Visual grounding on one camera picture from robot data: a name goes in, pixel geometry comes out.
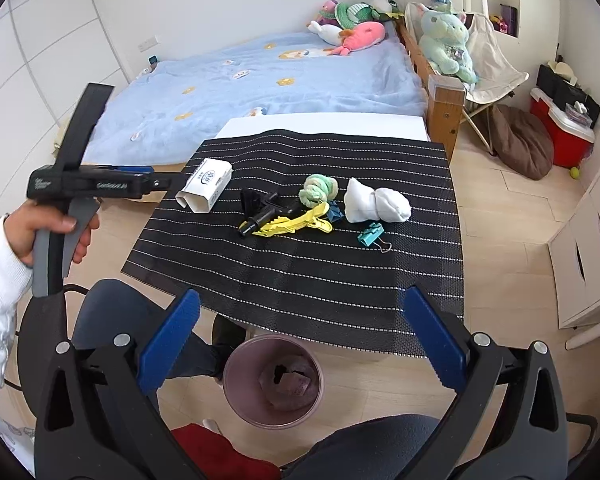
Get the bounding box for white cotton socks box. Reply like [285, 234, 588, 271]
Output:
[175, 158, 233, 214]

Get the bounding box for black plastic clamp mount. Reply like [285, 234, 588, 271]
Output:
[238, 188, 301, 237]

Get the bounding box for green white sock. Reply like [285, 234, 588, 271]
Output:
[298, 174, 339, 209]

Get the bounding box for pink trash bin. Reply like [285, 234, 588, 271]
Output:
[222, 335, 324, 430]

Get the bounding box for person's left hand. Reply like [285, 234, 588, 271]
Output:
[4, 200, 78, 266]

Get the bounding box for light blue bed blanket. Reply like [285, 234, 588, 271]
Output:
[83, 28, 427, 166]

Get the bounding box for person's dark trouser legs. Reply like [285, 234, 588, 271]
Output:
[72, 280, 438, 479]

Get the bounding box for yellow plastic clip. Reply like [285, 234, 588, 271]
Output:
[253, 203, 332, 237]

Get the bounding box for black white-striped mat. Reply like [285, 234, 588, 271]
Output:
[123, 130, 464, 356]

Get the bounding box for dark teal binder clip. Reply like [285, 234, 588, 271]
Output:
[326, 200, 344, 223]

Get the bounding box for white drawer cabinet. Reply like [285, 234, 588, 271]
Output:
[548, 170, 600, 328]

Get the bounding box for white seal plush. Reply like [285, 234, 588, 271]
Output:
[306, 21, 343, 47]

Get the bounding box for brown beanbag cushion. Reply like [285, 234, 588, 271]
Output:
[488, 105, 554, 181]

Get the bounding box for green striped plush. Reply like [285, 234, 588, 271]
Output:
[335, 2, 376, 29]

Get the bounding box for red white cooler box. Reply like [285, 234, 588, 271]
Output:
[530, 87, 595, 169]

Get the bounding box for pink whale plush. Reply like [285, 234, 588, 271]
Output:
[329, 22, 386, 56]

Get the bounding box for white folding chair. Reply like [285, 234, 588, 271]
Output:
[404, 0, 529, 153]

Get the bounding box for black storage box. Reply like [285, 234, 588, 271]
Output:
[536, 61, 600, 128]

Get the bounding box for mint green bunny plush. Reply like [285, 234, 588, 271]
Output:
[417, 3, 478, 86]

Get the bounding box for wooden bed frame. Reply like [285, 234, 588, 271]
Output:
[398, 21, 466, 160]

